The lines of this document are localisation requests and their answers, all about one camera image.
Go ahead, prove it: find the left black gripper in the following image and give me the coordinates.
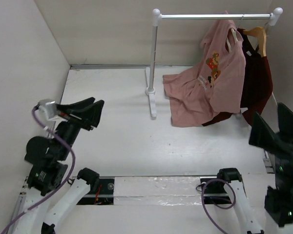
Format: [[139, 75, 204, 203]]
[[57, 96, 105, 158]]

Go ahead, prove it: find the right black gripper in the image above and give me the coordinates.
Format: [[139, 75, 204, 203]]
[[251, 99, 293, 191]]

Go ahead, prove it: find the pink t shirt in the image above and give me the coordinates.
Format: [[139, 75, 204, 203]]
[[163, 20, 246, 127]]

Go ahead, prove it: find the cream plastic hanger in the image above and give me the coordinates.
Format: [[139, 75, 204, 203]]
[[225, 19, 243, 53]]

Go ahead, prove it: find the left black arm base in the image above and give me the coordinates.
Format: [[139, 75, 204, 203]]
[[77, 176, 115, 205]]

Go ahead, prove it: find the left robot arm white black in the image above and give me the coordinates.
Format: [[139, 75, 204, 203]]
[[14, 97, 105, 234]]

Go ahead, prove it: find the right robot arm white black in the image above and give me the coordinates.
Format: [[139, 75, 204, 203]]
[[216, 102, 293, 234]]

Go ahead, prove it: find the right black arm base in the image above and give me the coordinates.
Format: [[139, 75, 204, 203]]
[[196, 171, 245, 207]]

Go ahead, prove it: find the dark red t shirt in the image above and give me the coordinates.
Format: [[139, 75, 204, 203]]
[[201, 27, 274, 127]]

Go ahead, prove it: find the wooden hanger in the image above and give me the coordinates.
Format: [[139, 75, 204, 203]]
[[243, 27, 267, 57]]

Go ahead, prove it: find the metal clothes rack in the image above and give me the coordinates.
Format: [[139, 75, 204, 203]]
[[145, 7, 283, 119]]

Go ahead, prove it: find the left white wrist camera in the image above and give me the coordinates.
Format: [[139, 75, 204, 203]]
[[37, 99, 69, 121]]

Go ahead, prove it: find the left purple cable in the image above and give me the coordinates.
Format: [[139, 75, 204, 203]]
[[1, 104, 77, 234]]

